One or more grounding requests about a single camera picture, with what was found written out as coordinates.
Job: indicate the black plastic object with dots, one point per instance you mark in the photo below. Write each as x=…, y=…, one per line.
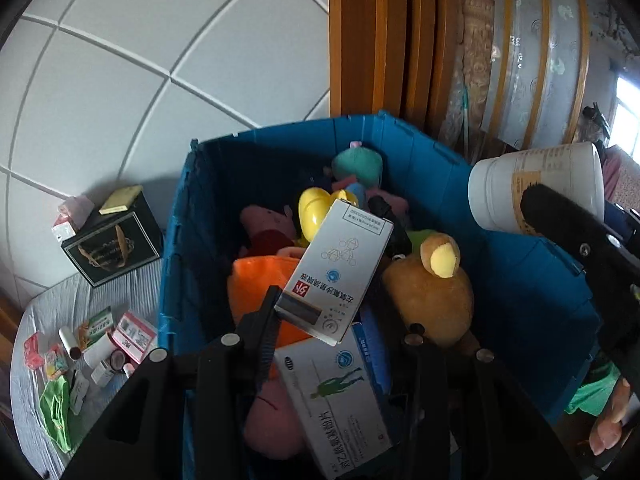
x=395, y=232

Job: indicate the green and orange box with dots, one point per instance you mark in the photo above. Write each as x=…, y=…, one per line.
x=95, y=327

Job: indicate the flat yellow box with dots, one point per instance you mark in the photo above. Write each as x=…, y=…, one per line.
x=121, y=199

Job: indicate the pink tissue pack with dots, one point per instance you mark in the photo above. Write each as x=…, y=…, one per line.
x=70, y=215

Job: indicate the pink pig plush toy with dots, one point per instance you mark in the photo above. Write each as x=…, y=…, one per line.
x=265, y=225

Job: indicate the curved wooden frame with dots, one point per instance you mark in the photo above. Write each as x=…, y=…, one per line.
x=380, y=35

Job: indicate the white box with green figure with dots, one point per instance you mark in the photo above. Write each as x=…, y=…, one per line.
x=330, y=400

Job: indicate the black gift box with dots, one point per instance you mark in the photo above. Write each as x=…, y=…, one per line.
x=112, y=245

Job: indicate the teal plush toy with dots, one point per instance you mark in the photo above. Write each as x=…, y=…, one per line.
x=357, y=162

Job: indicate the long white box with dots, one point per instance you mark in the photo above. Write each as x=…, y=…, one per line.
x=79, y=392

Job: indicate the white paper roll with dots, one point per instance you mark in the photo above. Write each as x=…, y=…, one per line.
x=69, y=342
x=97, y=352

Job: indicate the yellow plastic toy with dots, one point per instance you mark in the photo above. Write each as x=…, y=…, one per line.
x=315, y=210

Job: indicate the frosted patterned panel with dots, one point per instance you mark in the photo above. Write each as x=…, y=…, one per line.
x=540, y=60

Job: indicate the window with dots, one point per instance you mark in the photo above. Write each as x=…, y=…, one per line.
x=627, y=115

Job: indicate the brown teddy bear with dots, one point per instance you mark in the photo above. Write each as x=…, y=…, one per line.
x=430, y=290

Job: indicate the white box with red label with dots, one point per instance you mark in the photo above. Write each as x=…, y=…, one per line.
x=340, y=270

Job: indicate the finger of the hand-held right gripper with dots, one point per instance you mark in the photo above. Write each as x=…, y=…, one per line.
x=560, y=220

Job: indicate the colourful yellow green packet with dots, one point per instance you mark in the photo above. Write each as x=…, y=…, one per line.
x=56, y=364

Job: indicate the blue plastic storage container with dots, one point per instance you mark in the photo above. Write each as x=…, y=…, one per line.
x=525, y=280

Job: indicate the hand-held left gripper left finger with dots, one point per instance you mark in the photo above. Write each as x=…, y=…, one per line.
x=220, y=385

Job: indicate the pink packet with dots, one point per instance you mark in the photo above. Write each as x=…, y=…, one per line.
x=34, y=352

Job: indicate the green fabric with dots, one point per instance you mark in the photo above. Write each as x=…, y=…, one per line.
x=592, y=390

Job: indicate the pink cloth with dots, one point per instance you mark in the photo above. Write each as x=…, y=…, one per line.
x=622, y=175

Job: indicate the green cloth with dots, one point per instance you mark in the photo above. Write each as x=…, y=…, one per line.
x=55, y=415

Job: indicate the person's right hand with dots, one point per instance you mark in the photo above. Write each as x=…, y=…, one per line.
x=612, y=420

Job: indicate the white bottle with yellow label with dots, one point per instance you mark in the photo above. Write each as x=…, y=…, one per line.
x=500, y=185

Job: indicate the black tape roll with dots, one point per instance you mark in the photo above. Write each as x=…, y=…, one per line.
x=117, y=360

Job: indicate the small white box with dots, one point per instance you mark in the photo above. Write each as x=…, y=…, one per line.
x=102, y=374

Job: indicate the pink and white box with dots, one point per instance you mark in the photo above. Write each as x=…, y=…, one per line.
x=135, y=335

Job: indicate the rolled patterned rug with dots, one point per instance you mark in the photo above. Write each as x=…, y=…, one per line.
x=472, y=70

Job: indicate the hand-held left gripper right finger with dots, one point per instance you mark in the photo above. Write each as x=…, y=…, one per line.
x=425, y=385

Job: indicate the orange plush toy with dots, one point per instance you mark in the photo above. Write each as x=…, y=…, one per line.
x=260, y=285

